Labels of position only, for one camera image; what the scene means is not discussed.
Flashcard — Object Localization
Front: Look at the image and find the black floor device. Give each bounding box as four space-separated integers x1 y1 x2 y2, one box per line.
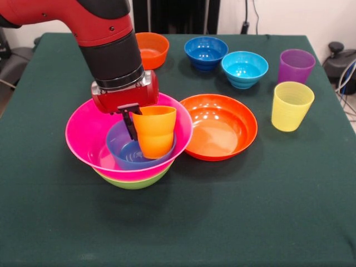
322 41 356 82

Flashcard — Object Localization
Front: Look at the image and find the orange translucent bowl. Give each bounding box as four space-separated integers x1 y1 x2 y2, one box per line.
135 32 170 71

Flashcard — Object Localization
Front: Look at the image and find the bundle of floor cables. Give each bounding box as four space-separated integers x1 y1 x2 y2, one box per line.
335 60 356 123

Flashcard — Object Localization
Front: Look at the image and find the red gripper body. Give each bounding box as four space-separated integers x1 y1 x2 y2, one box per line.
91 70 160 116

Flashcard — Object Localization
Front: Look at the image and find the dark blue ribbed bowl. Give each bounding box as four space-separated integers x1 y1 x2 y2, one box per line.
184 36 229 73

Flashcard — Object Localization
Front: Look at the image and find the cyan ribbed bowl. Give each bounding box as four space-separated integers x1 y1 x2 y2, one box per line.
221 51 269 90

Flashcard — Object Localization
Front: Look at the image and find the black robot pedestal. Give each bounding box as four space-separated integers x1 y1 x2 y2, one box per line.
131 0 221 35

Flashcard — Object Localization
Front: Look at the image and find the red-orange shallow bowl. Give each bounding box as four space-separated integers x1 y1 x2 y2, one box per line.
179 93 259 161

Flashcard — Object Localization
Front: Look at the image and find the purple plastic cup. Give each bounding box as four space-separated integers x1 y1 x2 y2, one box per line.
278 48 317 85

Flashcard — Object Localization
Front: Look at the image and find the yellow plastic cup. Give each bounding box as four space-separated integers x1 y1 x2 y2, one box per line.
271 81 315 132

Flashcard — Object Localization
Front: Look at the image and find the dark grey chair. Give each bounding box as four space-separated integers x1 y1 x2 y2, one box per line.
0 46 33 84

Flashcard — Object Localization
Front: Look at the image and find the orange plastic cup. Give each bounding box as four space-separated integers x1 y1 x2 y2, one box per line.
132 105 177 137
138 130 175 160

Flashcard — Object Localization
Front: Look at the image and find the large pink plastic bowl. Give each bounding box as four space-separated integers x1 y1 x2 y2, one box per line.
65 92 194 183

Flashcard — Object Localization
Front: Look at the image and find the light blue translucent bowl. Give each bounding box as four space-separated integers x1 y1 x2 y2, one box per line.
106 119 177 171

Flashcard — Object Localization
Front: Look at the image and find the black cable with plug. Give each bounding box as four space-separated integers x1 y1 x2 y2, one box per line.
240 0 250 35

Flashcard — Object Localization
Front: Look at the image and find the green plastic bowl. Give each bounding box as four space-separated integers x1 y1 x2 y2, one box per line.
93 162 174 191

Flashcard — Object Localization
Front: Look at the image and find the dark green table cloth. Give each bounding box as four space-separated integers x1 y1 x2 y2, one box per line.
0 32 356 267

